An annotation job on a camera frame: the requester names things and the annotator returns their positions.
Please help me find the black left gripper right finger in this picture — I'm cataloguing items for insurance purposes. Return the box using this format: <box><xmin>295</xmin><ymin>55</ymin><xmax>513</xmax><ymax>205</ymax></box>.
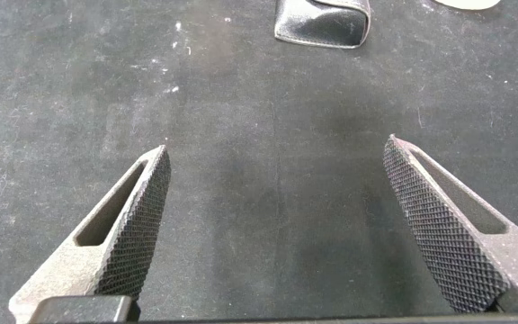
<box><xmin>382</xmin><ymin>133</ymin><xmax>518</xmax><ymax>315</ymax></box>

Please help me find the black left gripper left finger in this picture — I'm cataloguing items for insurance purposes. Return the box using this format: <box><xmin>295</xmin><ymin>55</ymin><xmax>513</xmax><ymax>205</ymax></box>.
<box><xmin>8</xmin><ymin>144</ymin><xmax>172</xmax><ymax>324</ymax></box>

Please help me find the black felt table cloth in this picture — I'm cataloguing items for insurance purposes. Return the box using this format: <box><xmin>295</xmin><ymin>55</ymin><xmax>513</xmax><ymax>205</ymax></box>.
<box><xmin>0</xmin><ymin>0</ymin><xmax>518</xmax><ymax>324</ymax></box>

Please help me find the white soap bar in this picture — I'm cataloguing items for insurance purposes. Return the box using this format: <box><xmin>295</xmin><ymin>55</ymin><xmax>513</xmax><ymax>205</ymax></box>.
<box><xmin>433</xmin><ymin>0</ymin><xmax>501</xmax><ymax>11</ymax></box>

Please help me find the black curved plastic object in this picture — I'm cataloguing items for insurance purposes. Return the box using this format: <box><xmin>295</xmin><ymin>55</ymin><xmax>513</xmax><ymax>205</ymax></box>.
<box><xmin>274</xmin><ymin>0</ymin><xmax>371</xmax><ymax>50</ymax></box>

